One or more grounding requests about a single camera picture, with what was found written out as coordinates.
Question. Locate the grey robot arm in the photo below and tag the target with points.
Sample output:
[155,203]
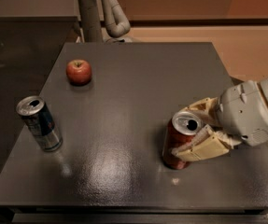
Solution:
[97,15]

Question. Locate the blue silver energy drink can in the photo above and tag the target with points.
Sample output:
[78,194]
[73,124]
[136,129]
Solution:
[34,111]

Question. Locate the red coke can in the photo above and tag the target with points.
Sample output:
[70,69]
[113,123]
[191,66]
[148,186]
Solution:
[181,128]

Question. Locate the red apple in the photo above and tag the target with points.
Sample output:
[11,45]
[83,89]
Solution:
[78,72]

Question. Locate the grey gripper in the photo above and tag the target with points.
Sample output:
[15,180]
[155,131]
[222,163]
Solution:
[245,112]

